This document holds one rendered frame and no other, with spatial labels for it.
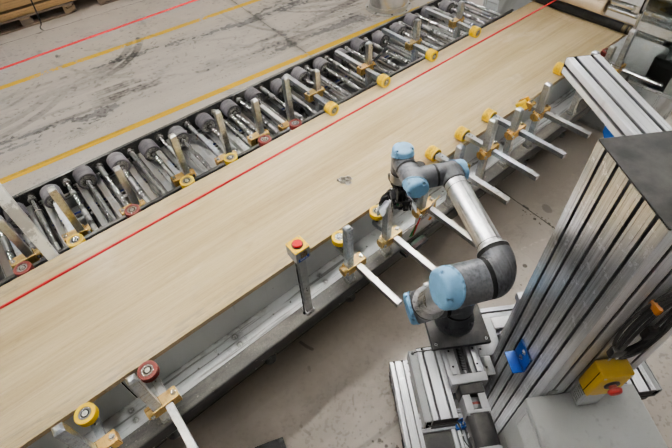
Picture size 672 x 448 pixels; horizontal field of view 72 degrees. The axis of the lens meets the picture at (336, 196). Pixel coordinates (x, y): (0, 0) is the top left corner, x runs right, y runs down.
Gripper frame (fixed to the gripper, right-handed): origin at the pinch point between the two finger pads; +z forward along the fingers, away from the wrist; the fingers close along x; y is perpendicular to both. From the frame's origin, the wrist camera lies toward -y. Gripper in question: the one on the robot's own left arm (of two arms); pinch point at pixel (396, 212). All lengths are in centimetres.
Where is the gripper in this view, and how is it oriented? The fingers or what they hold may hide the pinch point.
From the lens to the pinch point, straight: 180.0
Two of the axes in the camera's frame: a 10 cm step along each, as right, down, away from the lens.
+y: 1.2, 7.2, -6.8
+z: 0.4, 6.8, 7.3
